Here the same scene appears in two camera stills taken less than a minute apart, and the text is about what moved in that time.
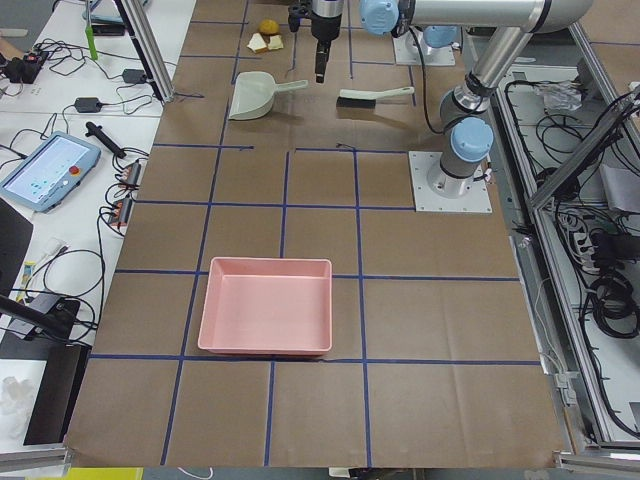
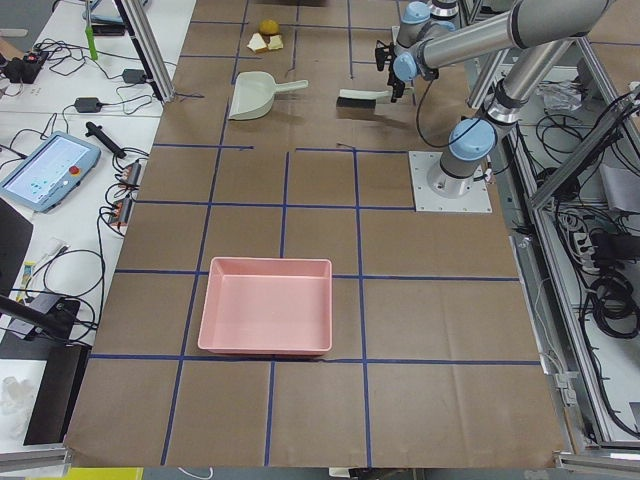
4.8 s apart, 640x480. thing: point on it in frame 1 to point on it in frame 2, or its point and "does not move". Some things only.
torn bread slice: x=275 y=42 does not move
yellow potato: x=269 y=27 does not move
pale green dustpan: x=255 y=93 does not move
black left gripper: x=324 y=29 to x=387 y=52
